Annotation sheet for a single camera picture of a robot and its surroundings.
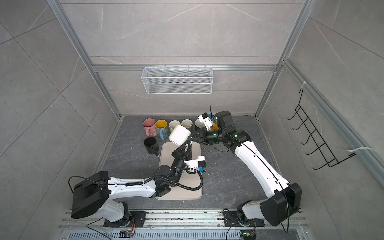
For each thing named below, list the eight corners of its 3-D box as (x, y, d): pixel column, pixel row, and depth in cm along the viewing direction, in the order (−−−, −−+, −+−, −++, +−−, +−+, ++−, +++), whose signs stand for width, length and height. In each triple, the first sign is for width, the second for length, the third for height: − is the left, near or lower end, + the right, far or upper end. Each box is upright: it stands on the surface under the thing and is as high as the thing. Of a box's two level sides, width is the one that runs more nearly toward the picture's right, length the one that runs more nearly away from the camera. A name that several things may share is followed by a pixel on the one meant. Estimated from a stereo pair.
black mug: (145, 155, 98) (142, 148, 91) (148, 144, 104) (145, 137, 97) (157, 155, 98) (154, 148, 91) (159, 144, 104) (157, 137, 97)
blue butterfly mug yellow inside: (156, 142, 104) (152, 133, 96) (158, 128, 112) (156, 119, 104) (167, 142, 104) (165, 133, 96) (169, 128, 112) (167, 119, 104)
